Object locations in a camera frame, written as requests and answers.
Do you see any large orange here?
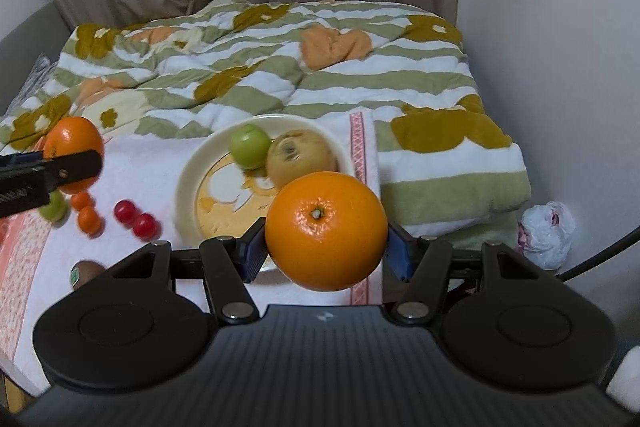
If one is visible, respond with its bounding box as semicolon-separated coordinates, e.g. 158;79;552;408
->
42;117;104;195
265;171;388;291

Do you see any striped floral duvet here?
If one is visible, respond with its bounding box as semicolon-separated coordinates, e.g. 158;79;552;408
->
1;0;532;248

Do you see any brown kiwi with sticker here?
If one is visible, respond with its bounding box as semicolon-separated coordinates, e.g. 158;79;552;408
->
70;260;105;291

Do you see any green apple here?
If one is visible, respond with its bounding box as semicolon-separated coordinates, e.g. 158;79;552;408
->
229;124;271;170
38;190;67;223

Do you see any pink floral towel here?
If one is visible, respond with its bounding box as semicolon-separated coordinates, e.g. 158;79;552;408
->
1;109;383;395

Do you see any small mandarin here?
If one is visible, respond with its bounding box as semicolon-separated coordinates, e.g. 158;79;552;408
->
70;191;94;212
77;205;103;236

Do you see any red cherry tomato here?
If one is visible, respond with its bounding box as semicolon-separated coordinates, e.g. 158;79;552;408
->
113;199;138;227
132;212;158;241

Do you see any yellow brown pear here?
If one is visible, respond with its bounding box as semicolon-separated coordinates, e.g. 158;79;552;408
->
266;130;337;188

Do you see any white plastic bag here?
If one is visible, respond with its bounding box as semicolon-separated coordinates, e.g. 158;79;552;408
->
518;202;576;271

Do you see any cream oval bowl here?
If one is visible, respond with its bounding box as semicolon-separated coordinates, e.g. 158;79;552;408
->
174;114;355;248

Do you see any grey patterned pillow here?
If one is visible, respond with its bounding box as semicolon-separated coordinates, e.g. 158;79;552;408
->
6;54;58;114

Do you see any black cable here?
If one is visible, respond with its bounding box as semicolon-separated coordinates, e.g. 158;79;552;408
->
555;225;640;283

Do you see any grey sofa backrest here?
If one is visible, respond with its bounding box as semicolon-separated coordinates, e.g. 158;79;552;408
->
1;3;70;113

